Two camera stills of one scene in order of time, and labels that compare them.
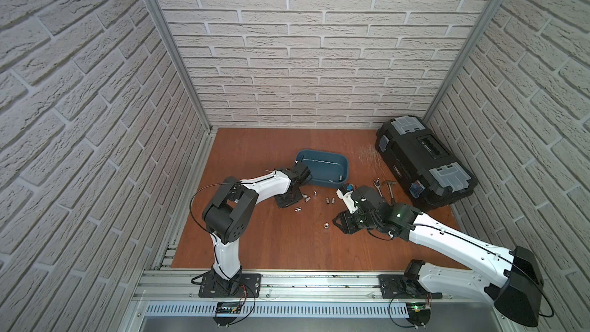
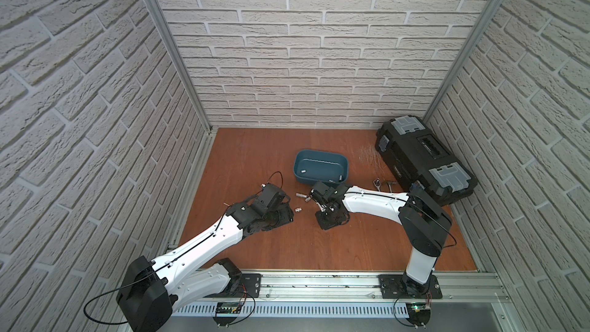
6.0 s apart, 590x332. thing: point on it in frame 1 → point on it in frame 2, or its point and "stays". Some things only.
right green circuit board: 419,313 stays
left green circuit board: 226,313 stays
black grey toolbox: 429,173 stays
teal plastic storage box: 328,170 stays
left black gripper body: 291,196 → 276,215
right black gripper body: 351,222 → 326,220
